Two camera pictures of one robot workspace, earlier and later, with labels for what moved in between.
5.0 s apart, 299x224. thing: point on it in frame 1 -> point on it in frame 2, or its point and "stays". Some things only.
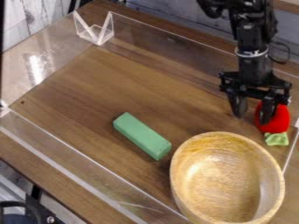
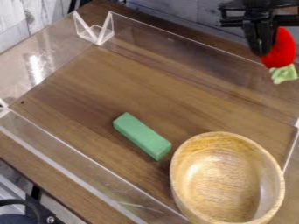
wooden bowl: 228,178 stays
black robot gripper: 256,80 -> 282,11
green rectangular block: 144,136 stays
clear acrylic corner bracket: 97,34 stays
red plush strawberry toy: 280,120 -> 282,56
